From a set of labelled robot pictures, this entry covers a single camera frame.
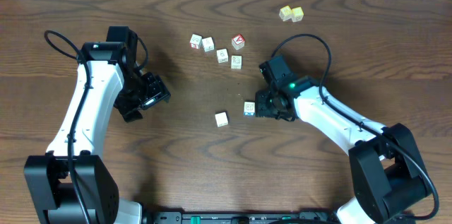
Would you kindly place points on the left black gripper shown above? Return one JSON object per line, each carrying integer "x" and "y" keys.
{"x": 158, "y": 92}

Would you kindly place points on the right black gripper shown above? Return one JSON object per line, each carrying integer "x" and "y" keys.
{"x": 261, "y": 108}

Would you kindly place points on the plain white wooden block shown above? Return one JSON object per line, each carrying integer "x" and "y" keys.
{"x": 221, "y": 119}

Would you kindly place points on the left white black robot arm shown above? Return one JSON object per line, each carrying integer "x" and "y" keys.
{"x": 70, "y": 183}

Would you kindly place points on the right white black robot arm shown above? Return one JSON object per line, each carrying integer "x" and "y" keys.
{"x": 389, "y": 177}

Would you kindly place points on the white block circle drawing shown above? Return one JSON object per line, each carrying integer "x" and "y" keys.
{"x": 236, "y": 62}

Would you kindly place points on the white block with drawing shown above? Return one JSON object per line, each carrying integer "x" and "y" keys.
{"x": 222, "y": 56}

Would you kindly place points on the red letter A block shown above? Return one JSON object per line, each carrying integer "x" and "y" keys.
{"x": 238, "y": 42}

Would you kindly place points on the white block red side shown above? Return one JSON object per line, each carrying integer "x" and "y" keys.
{"x": 195, "y": 41}

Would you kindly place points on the white block beside red-sided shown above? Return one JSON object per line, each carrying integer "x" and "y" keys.
{"x": 208, "y": 44}

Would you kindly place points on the left yellow wooden block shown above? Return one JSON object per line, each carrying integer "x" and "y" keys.
{"x": 285, "y": 13}

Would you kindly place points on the yellow wooden block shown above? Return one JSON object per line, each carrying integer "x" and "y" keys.
{"x": 285, "y": 13}
{"x": 297, "y": 14}

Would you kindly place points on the right yellow wooden block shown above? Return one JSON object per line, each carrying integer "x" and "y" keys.
{"x": 297, "y": 14}

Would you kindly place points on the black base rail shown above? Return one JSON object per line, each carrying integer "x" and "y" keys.
{"x": 175, "y": 217}

